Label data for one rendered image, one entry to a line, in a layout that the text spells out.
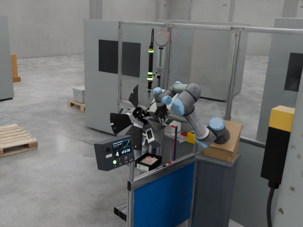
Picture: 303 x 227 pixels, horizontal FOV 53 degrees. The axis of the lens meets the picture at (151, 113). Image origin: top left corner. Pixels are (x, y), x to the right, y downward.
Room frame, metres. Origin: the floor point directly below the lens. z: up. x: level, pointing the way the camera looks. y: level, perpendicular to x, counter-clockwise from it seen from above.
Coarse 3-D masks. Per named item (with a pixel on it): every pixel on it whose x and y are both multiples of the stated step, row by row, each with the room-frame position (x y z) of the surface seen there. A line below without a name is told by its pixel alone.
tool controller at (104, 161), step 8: (120, 136) 2.09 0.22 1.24; (128, 136) 2.05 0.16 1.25; (96, 144) 1.93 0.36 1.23; (104, 144) 1.90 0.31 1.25; (112, 144) 1.94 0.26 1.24; (120, 144) 1.99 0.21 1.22; (128, 144) 2.03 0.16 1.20; (96, 152) 1.93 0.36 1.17; (104, 152) 1.88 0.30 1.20; (112, 152) 1.92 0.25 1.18; (120, 152) 1.97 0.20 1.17; (128, 152) 2.01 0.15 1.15; (96, 160) 1.93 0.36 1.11; (104, 160) 1.87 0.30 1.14; (112, 160) 1.91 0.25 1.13; (128, 160) 2.00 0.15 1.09; (104, 168) 1.87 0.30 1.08; (112, 168) 1.89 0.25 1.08
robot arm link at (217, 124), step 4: (212, 120) 2.25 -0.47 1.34; (216, 120) 2.24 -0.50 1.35; (220, 120) 2.24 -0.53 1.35; (212, 124) 2.22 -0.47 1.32; (216, 124) 2.21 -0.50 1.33; (220, 124) 2.21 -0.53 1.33; (224, 124) 2.23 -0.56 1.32; (208, 128) 2.22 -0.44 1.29; (212, 128) 2.20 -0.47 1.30; (216, 128) 2.19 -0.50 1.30; (220, 128) 2.19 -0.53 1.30; (224, 128) 2.23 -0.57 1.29; (216, 132) 2.20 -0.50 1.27; (220, 132) 2.22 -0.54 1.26; (224, 132) 2.25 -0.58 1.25; (216, 136) 2.20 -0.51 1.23
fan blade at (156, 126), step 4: (148, 120) 2.68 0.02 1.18; (152, 120) 2.67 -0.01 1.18; (168, 120) 2.65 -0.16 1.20; (172, 120) 2.64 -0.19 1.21; (152, 124) 2.61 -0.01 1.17; (156, 124) 2.60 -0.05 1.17; (160, 124) 2.59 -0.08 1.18; (168, 124) 2.58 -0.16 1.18; (156, 128) 2.55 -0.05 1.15; (160, 128) 2.54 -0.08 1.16
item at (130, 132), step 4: (132, 128) 2.71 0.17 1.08; (136, 128) 2.72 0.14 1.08; (140, 128) 2.73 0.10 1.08; (128, 132) 2.69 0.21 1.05; (132, 132) 2.69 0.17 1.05; (136, 132) 2.70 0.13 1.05; (140, 132) 2.71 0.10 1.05; (132, 136) 2.66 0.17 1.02; (136, 136) 2.67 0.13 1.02; (140, 136) 2.68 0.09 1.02; (132, 140) 2.64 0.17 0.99; (136, 140) 2.65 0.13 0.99; (140, 140) 2.66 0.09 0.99; (136, 144) 2.62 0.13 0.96; (140, 144) 2.63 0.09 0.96; (136, 148) 2.59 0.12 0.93; (140, 148) 2.60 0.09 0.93
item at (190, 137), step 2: (188, 132) 2.70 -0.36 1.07; (190, 132) 2.71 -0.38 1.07; (188, 134) 2.69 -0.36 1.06; (190, 134) 2.67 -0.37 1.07; (192, 134) 2.66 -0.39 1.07; (188, 136) 2.69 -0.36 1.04; (190, 136) 2.67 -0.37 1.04; (192, 136) 2.66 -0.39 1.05; (194, 136) 2.64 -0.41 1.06; (188, 138) 2.69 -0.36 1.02; (190, 138) 2.67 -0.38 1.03; (192, 138) 2.66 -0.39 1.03; (194, 138) 2.64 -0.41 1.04; (188, 140) 2.68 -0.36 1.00; (190, 140) 2.67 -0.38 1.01; (192, 140) 2.66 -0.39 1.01; (190, 142) 2.67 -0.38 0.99; (192, 142) 2.65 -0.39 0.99; (194, 142) 2.64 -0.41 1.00; (196, 142) 2.65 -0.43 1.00
